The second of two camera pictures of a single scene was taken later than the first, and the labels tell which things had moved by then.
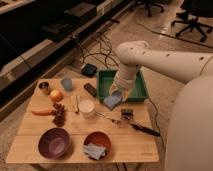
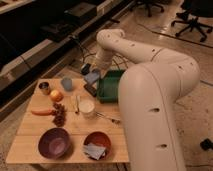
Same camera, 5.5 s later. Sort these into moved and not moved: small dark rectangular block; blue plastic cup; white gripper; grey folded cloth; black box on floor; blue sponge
Moved: white gripper; blue sponge
Not moved: small dark rectangular block; grey folded cloth; black box on floor; blue plastic cup
